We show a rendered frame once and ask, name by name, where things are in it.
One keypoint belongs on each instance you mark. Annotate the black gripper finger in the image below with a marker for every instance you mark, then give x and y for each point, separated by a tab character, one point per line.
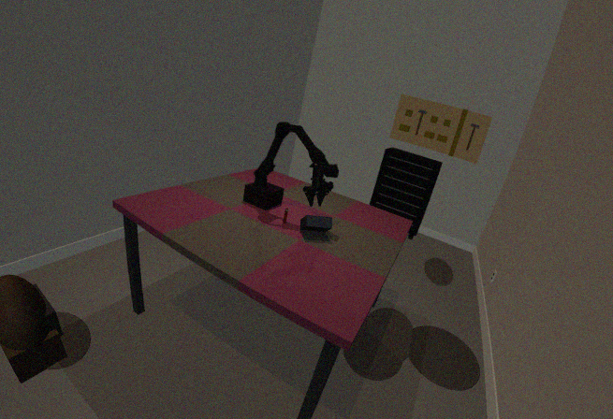
310	197
320	198

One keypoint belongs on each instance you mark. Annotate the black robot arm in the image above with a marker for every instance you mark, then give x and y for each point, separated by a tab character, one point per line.
322	168

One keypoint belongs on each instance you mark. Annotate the dark grey sloped panel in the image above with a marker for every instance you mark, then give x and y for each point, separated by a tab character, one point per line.
315	227

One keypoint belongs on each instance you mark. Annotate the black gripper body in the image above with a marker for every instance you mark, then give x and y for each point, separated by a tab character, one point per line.
314	188

